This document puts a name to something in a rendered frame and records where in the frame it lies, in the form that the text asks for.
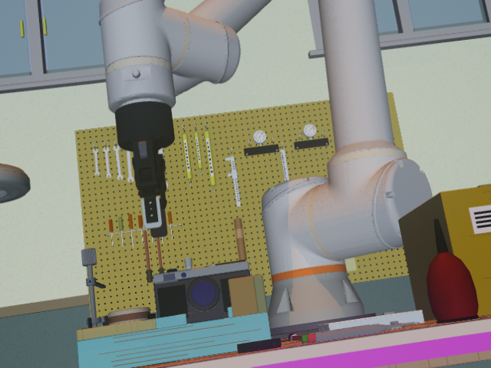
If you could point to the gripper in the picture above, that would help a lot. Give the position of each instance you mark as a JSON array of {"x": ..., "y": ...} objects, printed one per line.
[{"x": 144, "y": 126}]

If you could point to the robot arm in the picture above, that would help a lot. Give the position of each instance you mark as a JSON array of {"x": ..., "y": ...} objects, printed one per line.
[{"x": 291, "y": 230}]

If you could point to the cyan test-shelf nest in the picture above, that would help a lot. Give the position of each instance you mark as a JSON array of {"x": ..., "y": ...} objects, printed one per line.
[{"x": 172, "y": 341}]

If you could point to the white wrench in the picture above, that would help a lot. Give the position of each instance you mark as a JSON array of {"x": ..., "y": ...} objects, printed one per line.
[
  {"x": 129, "y": 168},
  {"x": 107, "y": 161},
  {"x": 96, "y": 161},
  {"x": 118, "y": 165}
]

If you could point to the white screwdriver rack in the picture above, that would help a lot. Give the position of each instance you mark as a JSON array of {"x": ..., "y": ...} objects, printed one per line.
[{"x": 126, "y": 231}]

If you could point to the reddish brown rod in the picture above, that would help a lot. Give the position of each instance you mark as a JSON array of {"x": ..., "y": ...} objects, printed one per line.
[
  {"x": 159, "y": 253},
  {"x": 147, "y": 249}
]

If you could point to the yellow pegboard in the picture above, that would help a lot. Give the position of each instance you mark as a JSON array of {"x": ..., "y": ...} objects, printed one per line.
[{"x": 215, "y": 237}]

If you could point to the white caliper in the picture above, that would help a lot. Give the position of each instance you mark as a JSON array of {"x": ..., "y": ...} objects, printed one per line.
[{"x": 236, "y": 188}]

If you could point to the black bar holder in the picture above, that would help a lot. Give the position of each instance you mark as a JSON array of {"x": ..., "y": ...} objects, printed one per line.
[
  {"x": 261, "y": 150},
  {"x": 311, "y": 143}
]

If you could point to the white dial gauge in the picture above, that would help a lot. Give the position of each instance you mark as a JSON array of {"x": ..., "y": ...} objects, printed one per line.
[
  {"x": 309, "y": 130},
  {"x": 259, "y": 137}
]

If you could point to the brown tape roll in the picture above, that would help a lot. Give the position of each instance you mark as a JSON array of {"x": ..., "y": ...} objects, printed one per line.
[{"x": 128, "y": 315}]

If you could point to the brown box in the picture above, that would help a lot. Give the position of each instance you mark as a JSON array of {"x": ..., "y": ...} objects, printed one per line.
[{"x": 241, "y": 297}]

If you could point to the white ruler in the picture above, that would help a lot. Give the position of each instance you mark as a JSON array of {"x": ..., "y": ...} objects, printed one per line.
[{"x": 285, "y": 165}]

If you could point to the tan base block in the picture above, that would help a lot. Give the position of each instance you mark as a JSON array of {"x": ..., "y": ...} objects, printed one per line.
[{"x": 115, "y": 330}]

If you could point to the grey round lamp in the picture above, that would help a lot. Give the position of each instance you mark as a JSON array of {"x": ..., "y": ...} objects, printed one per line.
[{"x": 11, "y": 184}]

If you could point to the black flat bar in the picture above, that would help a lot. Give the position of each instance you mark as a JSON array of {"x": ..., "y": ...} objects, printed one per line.
[{"x": 259, "y": 345}]

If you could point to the grey framed window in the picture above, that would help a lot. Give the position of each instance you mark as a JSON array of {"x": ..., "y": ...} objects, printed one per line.
[
  {"x": 69, "y": 38},
  {"x": 441, "y": 34}
]

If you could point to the pale yellow note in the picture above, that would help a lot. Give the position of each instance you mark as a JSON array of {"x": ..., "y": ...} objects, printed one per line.
[{"x": 350, "y": 265}]

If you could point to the white sheet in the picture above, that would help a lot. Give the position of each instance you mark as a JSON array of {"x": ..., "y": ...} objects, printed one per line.
[{"x": 383, "y": 320}]

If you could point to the yellow box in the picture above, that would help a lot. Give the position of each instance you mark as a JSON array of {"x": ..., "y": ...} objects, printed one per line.
[{"x": 456, "y": 268}]

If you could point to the red air blower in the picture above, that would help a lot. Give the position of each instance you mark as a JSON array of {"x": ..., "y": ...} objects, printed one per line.
[{"x": 450, "y": 291}]

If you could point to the grey camera release button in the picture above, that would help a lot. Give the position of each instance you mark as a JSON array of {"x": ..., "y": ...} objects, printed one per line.
[{"x": 189, "y": 263}]

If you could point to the grey camera advance lever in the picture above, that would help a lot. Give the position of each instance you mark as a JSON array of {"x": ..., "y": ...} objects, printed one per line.
[{"x": 171, "y": 270}]

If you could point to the black and grey camera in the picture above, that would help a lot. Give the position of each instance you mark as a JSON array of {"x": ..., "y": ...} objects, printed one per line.
[{"x": 170, "y": 303}]

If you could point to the dark blue camera lens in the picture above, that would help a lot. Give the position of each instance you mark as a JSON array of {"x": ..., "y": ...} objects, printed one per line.
[{"x": 205, "y": 294}]

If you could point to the grey stand post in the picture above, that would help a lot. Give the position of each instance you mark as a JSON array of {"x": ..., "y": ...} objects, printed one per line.
[{"x": 91, "y": 303}]

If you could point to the small red green switch box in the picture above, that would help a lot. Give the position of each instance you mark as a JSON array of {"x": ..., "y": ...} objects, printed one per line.
[{"x": 305, "y": 337}]

